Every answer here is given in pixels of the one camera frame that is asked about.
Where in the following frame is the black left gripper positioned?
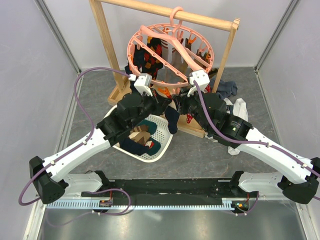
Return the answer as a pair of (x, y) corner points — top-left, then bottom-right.
(128, 87), (172, 130)

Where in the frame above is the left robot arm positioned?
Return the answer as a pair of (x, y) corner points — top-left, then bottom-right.
(29, 93), (171, 204)

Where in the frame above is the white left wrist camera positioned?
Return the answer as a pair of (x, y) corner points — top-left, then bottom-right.
(128, 73), (153, 97)

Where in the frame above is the white perforated plastic basket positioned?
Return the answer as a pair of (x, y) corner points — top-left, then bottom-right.
(113, 114), (173, 163)

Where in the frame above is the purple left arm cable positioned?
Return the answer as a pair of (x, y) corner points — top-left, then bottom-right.
(18, 66), (133, 227)

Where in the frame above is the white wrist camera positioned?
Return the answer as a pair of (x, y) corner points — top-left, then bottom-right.
(187, 69), (210, 97)
(128, 73), (153, 97)

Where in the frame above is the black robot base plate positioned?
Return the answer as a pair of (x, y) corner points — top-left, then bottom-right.
(96, 170), (258, 202)

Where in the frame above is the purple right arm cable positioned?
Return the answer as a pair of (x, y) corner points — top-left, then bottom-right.
(193, 79), (320, 202)

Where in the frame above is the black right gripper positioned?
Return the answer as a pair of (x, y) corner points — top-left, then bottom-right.
(171, 84), (212, 133)

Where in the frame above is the black red argyle sock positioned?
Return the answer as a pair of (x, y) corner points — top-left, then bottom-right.
(142, 36), (164, 80)

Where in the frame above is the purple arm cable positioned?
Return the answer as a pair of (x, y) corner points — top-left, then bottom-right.
(18, 66), (133, 227)
(193, 79), (320, 202)

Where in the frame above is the wooden drying rack frame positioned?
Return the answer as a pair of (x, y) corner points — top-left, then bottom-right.
(88, 0), (241, 139)

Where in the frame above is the navy sock with green patches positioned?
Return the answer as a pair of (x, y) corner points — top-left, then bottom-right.
(133, 44), (147, 73)

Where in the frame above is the pink round clip hanger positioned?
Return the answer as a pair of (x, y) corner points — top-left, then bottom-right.
(125, 6), (218, 97)

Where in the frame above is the grey cable duct strip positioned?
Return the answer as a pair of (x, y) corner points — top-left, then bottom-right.
(46, 195), (239, 211)

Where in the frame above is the brown striped sock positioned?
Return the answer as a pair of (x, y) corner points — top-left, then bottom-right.
(128, 124), (151, 145)

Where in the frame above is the white cloth pile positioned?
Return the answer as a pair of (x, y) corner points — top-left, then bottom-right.
(200, 98), (250, 155)

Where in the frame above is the beige ribbed hanging sock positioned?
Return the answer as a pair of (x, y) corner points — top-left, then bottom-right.
(160, 39), (188, 83)

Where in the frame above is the blue grey sock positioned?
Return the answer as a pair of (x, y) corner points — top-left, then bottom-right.
(216, 80), (238, 100)

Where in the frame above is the navy blue sock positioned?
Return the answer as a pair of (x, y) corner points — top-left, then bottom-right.
(164, 106), (180, 134)

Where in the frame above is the green christmas sock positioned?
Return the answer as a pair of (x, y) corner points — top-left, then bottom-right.
(137, 119), (157, 135)
(145, 140), (161, 156)

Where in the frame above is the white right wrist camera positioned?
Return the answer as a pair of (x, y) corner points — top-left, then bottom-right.
(187, 69), (210, 97)

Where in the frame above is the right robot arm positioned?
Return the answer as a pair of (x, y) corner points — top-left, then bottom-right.
(172, 89), (320, 205)

